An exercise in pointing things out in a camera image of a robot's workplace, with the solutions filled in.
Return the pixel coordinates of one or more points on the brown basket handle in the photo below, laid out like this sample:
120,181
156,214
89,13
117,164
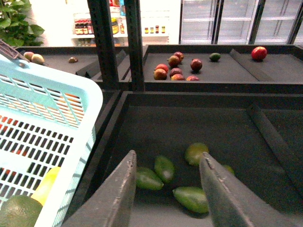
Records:
10,53

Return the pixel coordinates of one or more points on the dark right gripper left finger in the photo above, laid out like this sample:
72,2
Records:
111,204

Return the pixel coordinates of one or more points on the green avocado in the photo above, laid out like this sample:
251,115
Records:
20,211

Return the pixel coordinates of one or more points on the yellow mango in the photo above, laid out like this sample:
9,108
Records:
42,191

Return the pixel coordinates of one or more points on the red apple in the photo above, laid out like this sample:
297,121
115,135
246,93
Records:
259,53

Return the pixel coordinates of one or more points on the green potted plant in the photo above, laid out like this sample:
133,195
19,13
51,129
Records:
16,27

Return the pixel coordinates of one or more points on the light blue plastic basket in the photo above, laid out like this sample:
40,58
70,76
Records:
47,119

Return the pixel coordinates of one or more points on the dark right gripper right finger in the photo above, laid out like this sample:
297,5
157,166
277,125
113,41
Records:
233,204

